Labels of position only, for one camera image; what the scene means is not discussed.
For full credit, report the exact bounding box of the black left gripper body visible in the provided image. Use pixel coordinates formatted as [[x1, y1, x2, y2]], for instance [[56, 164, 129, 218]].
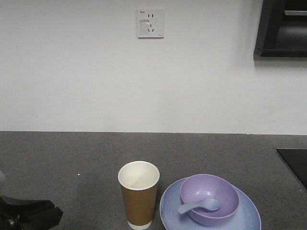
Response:
[[0, 195, 63, 230]]

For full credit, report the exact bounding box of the brown paper cup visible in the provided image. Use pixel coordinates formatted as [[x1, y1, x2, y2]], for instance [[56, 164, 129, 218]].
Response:
[[118, 161, 160, 230]]

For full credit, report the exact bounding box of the purple plastic bowl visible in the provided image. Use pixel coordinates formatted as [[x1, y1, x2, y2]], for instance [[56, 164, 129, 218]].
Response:
[[180, 174, 240, 227]]

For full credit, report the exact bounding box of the light blue plastic spoon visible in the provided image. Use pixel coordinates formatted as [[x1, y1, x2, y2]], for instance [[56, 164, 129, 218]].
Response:
[[177, 198, 222, 214]]

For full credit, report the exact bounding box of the light blue plastic plate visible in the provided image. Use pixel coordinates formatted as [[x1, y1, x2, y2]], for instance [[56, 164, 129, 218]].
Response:
[[160, 178, 262, 230]]

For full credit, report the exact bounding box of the black induction cooktop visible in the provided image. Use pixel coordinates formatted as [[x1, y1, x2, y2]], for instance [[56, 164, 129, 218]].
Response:
[[277, 149, 307, 189]]

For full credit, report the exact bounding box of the white wall socket centre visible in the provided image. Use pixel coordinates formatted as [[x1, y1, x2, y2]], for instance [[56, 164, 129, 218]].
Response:
[[136, 8, 165, 39]]

